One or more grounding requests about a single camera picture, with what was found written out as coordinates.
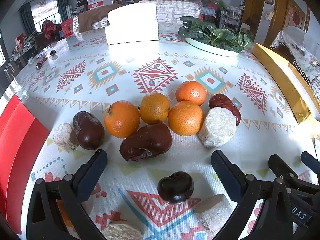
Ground white plate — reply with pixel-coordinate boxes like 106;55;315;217
185;38;239;57

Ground gold box lid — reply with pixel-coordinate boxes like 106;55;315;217
252;43;319;123

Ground orange mandarin back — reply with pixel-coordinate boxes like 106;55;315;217
175;81;207;106

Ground brown chair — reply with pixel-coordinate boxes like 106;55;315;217
72;3;122;35

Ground yellowish mandarin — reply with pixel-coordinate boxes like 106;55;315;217
139;93;170;125

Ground dark red jujube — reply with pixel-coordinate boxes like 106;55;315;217
119;123;172;162
73;111;105;150
208;94;241;126

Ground red tray box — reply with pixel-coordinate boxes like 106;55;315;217
0;95;49;235

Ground patterned tablecloth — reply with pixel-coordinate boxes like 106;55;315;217
1;25;319;239

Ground green leafy vegetables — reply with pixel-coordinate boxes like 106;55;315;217
178;16;251;53

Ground orange mandarin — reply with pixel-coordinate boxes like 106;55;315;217
104;100;140;139
56;200;73;228
175;81;207;106
168;101;203;137

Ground small white cake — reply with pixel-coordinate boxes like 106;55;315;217
53;123;79;152

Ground white patterned chair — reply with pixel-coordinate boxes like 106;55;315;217
138;0;200;25

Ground dark cherry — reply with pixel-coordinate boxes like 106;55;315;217
157;171;194;205

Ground white tissue box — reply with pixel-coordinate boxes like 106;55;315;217
105;3;159;45

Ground large white puffed cake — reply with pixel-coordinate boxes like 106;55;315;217
198;107;236;148

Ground small dark objects on table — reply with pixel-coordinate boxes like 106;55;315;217
35;50;56;70

